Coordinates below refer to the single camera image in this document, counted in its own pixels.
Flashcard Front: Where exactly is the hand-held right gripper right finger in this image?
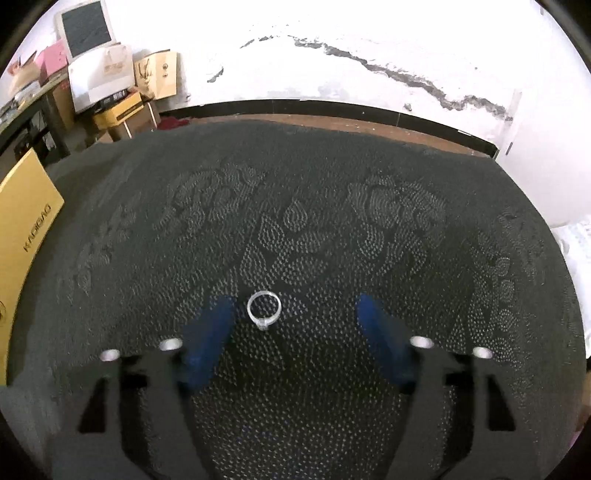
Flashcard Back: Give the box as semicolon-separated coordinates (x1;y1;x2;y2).
356;293;550;480

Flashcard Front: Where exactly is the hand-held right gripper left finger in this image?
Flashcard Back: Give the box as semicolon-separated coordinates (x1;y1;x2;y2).
51;295;237;480

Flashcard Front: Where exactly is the silver ring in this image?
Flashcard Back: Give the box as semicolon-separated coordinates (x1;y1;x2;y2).
246;290;283;332

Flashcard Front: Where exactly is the yellow cardboard box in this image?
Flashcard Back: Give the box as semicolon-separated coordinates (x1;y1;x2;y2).
0;148;65;386

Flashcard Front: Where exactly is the dark patterned table mat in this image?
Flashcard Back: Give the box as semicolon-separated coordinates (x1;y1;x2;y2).
0;117;589;480

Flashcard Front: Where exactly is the white plastic bag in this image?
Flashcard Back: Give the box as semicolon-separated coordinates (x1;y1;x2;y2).
551;222;591;352

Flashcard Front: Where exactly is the wooden stool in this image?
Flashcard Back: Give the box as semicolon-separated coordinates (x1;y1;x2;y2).
108;104;161;141

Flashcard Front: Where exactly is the flat yellow box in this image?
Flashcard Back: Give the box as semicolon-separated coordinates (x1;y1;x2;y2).
92;90;144;130

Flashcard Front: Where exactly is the black desk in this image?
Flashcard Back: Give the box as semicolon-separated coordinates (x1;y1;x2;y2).
0;74;75;162

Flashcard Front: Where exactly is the white paper bag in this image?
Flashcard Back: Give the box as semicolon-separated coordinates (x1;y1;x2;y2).
68;44;136;114

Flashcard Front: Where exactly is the pink box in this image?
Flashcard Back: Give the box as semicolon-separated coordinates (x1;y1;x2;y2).
36;41;70;79

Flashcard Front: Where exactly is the beige crt monitor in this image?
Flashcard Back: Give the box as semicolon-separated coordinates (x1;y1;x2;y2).
55;0;116;58

